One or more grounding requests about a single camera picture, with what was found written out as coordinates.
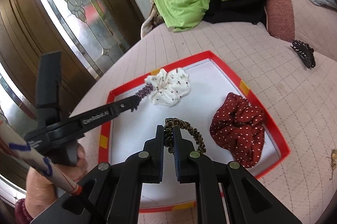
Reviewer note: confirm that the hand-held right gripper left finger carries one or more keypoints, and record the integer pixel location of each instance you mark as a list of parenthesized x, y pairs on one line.
[(160, 160)]

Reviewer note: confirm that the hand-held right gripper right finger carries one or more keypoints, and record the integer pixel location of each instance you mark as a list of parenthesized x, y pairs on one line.
[(177, 160)]

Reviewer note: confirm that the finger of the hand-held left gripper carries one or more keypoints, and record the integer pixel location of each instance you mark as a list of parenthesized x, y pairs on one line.
[(126, 106)]

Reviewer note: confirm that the red shallow box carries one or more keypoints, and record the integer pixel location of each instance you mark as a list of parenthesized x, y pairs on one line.
[(205, 87)]

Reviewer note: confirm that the person's left hand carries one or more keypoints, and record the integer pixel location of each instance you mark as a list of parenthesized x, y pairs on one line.
[(44, 192)]

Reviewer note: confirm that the white floral scrunchie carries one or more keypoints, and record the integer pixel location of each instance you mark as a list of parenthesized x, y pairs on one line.
[(171, 92)]

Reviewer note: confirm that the white printed stick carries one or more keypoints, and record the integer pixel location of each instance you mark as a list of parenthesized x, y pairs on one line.
[(15, 139)]

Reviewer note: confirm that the dark red dotted scrunchie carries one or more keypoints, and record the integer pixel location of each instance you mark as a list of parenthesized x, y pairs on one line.
[(237, 134)]

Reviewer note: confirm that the beige cloth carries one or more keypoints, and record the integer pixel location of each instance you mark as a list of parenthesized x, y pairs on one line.
[(150, 23)]

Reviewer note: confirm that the wooden door with glass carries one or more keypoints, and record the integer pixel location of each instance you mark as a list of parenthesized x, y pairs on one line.
[(105, 2)]

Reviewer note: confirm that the pink quilted bed cover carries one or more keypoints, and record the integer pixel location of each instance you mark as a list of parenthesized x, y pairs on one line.
[(289, 108)]

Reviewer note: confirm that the black cloth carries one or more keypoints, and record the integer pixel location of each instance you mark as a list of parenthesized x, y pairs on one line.
[(237, 10)]

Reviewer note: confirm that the black hair claw clip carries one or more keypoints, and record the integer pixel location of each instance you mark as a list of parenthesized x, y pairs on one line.
[(305, 55)]

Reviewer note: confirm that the pink pillow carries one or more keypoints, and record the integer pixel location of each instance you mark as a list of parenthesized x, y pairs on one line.
[(279, 16)]

